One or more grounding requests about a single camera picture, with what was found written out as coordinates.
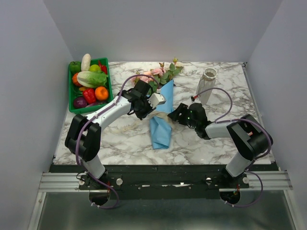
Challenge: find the red chili pepper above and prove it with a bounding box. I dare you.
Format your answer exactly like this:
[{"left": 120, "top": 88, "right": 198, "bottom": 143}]
[{"left": 98, "top": 60, "right": 108, "bottom": 75}]

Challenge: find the pink flower stem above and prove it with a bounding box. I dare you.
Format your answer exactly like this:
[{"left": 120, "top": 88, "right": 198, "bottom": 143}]
[
  {"left": 167, "top": 57, "right": 184, "bottom": 79},
  {"left": 130, "top": 71, "right": 157, "bottom": 86},
  {"left": 150, "top": 62, "right": 169, "bottom": 85}
]

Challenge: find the aluminium frame bar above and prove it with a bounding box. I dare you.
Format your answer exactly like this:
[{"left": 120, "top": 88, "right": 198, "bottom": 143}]
[{"left": 38, "top": 171, "right": 293, "bottom": 193}]

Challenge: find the orange tangerine at left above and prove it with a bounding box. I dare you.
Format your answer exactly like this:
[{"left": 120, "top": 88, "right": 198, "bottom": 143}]
[{"left": 72, "top": 73, "right": 82, "bottom": 87}]

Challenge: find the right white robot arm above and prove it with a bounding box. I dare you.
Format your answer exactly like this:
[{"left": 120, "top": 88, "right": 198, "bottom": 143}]
[{"left": 168, "top": 103, "right": 273, "bottom": 188}]

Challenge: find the white ceramic vase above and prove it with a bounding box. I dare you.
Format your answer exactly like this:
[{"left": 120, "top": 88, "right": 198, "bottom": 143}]
[{"left": 196, "top": 68, "right": 217, "bottom": 105}]

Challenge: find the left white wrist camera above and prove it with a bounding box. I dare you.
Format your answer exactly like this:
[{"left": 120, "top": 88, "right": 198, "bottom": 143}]
[{"left": 148, "top": 93, "right": 166, "bottom": 108}]

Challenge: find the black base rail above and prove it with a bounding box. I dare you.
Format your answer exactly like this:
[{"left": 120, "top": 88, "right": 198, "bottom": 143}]
[{"left": 51, "top": 164, "right": 280, "bottom": 204}]

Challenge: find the white radish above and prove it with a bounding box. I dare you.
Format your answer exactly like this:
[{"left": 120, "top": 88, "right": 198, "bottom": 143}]
[{"left": 81, "top": 54, "right": 91, "bottom": 71}]

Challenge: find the green lettuce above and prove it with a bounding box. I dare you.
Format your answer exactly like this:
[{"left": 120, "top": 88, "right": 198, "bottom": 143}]
[{"left": 77, "top": 71, "right": 108, "bottom": 88}]

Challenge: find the purple onion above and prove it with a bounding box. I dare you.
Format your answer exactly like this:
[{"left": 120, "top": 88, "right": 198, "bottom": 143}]
[{"left": 73, "top": 96, "right": 88, "bottom": 109}]

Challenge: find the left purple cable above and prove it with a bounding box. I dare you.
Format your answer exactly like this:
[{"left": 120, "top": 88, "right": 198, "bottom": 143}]
[{"left": 74, "top": 74, "right": 161, "bottom": 209}]

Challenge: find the red bell pepper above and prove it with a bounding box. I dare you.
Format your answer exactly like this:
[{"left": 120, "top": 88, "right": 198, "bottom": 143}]
[{"left": 83, "top": 88, "right": 96, "bottom": 104}]

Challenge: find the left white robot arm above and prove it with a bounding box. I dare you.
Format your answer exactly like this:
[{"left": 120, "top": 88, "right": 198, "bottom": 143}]
[{"left": 65, "top": 80, "right": 157, "bottom": 189}]

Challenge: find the green plastic basket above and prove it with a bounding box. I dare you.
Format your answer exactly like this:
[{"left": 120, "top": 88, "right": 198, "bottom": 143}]
[{"left": 68, "top": 57, "right": 114, "bottom": 114}]

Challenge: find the lime green fruit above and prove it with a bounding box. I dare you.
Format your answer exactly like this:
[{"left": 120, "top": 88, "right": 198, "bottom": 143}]
[{"left": 89, "top": 64, "right": 101, "bottom": 72}]

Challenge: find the blue wrapping paper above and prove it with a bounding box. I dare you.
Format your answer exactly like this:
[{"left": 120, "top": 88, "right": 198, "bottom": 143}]
[{"left": 149, "top": 80, "right": 174, "bottom": 150}]

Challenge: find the orange fruit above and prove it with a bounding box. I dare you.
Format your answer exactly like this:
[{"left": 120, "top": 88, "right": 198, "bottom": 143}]
[{"left": 95, "top": 86, "right": 109, "bottom": 101}]

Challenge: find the cream ribbon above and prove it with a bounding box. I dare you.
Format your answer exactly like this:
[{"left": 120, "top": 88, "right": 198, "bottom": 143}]
[{"left": 112, "top": 111, "right": 178, "bottom": 136}]

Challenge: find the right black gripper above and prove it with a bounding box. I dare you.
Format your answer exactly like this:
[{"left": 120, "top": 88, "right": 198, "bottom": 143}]
[{"left": 167, "top": 103, "right": 198, "bottom": 128}]

